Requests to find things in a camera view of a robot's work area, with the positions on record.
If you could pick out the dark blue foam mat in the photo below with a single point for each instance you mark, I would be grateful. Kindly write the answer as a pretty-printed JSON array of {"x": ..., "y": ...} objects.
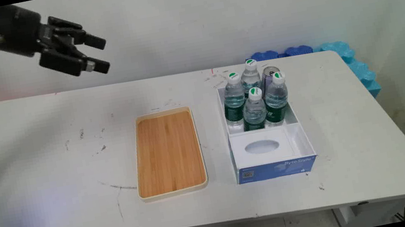
[
  {"x": 298, "y": 50},
  {"x": 263, "y": 55}
]

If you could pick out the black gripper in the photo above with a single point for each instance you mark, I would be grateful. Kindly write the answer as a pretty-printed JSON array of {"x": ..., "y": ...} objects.
[{"x": 3, "y": 29}]

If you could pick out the light blue foam mat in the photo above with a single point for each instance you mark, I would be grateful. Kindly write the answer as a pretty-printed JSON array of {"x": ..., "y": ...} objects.
[{"x": 357, "y": 67}]

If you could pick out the bamboo tray with cream rim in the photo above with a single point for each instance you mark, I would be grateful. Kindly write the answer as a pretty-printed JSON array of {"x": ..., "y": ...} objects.
[{"x": 168, "y": 154}]

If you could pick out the clear water bottle green label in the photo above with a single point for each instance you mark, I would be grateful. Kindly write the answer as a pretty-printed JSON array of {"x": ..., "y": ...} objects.
[
  {"x": 234, "y": 102},
  {"x": 254, "y": 113},
  {"x": 250, "y": 76},
  {"x": 276, "y": 101}
]

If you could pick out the blue and white cardboard box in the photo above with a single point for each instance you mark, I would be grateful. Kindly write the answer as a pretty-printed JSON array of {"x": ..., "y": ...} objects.
[{"x": 270, "y": 151}]

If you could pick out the purple and silver drink can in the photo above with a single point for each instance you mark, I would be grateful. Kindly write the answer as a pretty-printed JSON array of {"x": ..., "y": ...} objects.
[{"x": 268, "y": 74}]

